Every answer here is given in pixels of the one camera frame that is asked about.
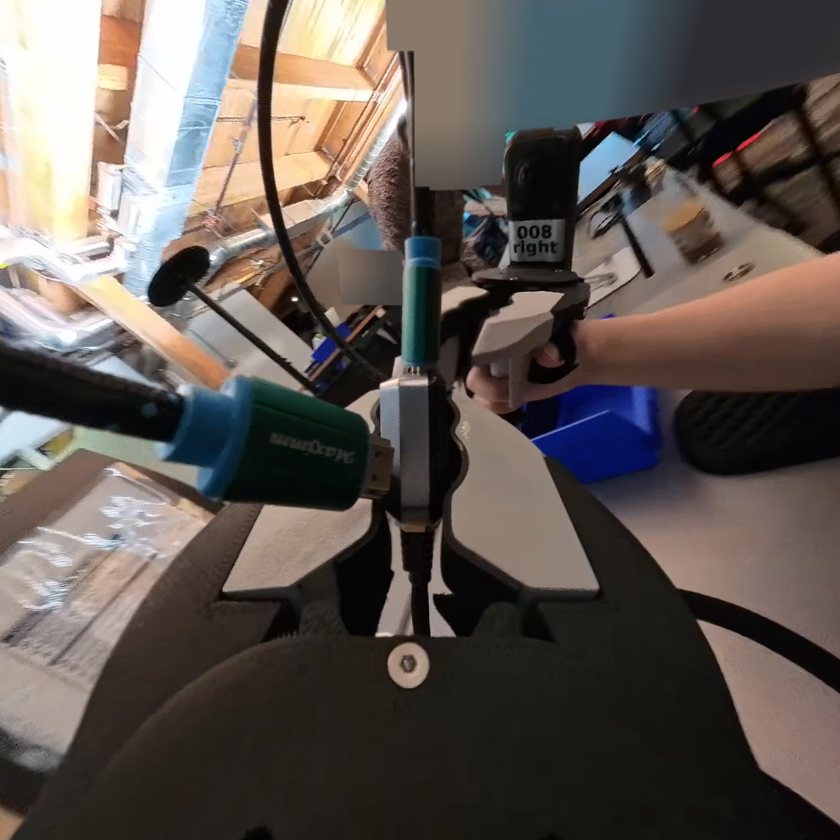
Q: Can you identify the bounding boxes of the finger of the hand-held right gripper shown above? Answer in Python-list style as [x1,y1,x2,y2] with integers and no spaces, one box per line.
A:
[471,292,568,378]
[438,286,500,371]

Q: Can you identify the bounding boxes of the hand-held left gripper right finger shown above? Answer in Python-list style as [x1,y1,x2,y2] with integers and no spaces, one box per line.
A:
[441,387,601,634]

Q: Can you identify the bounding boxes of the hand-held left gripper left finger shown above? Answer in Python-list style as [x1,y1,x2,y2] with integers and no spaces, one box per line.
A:
[222,495,403,631]

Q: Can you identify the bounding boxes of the thick black braided hdmi cable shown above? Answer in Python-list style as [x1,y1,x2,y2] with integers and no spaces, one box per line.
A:
[0,341,396,514]
[258,0,444,395]

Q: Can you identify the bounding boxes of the blue plastic bin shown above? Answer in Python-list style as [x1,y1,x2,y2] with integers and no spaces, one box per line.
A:
[521,382,664,485]

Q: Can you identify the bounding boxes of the grey hdmi switch adapter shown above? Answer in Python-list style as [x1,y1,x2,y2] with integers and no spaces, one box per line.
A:
[379,367,439,531]

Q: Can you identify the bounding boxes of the person's right forearm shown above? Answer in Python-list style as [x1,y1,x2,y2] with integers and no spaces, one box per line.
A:
[587,252,840,395]

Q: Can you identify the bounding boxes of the person's right hand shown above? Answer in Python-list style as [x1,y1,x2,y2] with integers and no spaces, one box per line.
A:
[465,314,602,416]

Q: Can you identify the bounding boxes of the glass jar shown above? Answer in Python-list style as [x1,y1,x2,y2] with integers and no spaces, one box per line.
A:
[661,200,723,262]

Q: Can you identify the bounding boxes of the printed instruction sheet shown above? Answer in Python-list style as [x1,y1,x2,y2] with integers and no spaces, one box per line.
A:
[0,459,221,664]

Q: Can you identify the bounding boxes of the black round disc with rod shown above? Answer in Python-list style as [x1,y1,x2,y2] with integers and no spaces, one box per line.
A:
[147,246,319,395]

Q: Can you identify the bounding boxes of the round metal duct pipe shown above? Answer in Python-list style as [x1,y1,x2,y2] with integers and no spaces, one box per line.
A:
[197,118,408,277]

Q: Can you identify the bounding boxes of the rectangular metal air duct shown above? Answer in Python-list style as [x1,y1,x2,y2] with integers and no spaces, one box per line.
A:
[125,0,253,296]

